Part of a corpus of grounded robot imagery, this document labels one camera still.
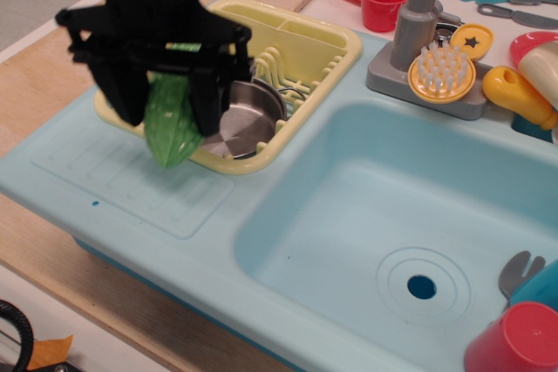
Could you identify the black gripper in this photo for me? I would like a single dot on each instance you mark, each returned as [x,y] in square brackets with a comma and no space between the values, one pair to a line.
[122,40]

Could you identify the green toy squash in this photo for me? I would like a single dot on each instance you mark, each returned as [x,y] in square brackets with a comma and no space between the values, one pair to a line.
[170,128]

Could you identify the steel pot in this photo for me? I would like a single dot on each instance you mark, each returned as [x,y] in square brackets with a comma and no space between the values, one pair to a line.
[255,108]

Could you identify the yellow dish rack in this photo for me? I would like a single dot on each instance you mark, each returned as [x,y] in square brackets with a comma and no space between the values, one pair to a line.
[302,57]

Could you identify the red cup upright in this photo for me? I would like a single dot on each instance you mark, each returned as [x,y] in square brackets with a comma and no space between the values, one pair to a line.
[380,15]

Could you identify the light blue toy sink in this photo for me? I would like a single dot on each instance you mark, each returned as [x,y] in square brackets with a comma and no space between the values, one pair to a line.
[373,242]

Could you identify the grey toy faucet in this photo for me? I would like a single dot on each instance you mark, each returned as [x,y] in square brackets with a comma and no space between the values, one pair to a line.
[387,71]

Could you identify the yellow dish brush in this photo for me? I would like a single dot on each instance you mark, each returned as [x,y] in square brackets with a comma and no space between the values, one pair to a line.
[441,74]

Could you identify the orange tape piece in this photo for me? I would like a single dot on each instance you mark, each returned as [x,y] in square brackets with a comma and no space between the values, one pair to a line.
[49,352]

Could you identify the yellow star lid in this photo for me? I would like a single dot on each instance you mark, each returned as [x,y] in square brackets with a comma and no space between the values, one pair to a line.
[475,40]

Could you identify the red plate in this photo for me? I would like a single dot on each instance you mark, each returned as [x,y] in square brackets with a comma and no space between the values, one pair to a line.
[524,43]

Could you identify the cream toy bottle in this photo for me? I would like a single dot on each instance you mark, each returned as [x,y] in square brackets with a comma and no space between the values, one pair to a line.
[539,68]

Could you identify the grey toy knife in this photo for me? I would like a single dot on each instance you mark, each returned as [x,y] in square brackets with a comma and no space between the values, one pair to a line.
[520,17]

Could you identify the grey toy fork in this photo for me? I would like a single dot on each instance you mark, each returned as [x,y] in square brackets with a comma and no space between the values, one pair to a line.
[520,268]

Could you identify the teal cup foreground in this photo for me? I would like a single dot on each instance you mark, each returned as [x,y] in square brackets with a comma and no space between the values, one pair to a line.
[540,288]

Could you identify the red cup foreground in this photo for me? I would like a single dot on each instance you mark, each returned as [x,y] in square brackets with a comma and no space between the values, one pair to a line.
[524,338]

